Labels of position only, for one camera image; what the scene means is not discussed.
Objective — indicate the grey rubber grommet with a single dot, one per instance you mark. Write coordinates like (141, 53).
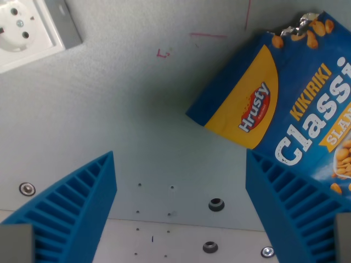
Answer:
(210, 247)
(216, 204)

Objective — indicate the silver hex screw with washer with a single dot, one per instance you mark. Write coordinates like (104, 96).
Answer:
(27, 189)
(267, 251)

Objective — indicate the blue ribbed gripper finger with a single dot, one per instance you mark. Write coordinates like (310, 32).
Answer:
(296, 208)
(68, 202)

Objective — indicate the blue Hrusty peanut box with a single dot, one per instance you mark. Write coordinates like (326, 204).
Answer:
(288, 104)

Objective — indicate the white wall power socket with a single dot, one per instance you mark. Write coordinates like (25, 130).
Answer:
(20, 30)

